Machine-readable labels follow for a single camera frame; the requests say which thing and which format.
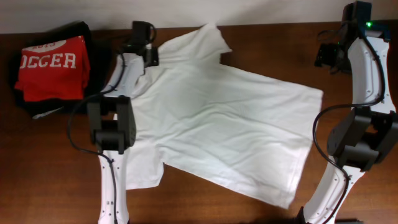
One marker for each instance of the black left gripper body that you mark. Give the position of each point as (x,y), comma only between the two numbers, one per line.
(152,56)

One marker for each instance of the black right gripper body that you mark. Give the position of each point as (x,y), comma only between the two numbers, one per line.
(324,55)

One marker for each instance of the white t-shirt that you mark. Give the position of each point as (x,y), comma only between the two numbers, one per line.
(243,131)

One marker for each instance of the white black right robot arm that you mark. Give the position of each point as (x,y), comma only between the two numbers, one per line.
(369,132)

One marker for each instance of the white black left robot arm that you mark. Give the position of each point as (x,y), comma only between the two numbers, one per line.
(112,123)

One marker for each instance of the dark navy folded garment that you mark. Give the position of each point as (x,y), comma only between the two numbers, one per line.
(101,58)

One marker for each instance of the black folded shirt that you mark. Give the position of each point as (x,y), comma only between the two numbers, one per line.
(40,108)

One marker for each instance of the red soccer folded shirt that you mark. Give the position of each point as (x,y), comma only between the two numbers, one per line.
(58,70)

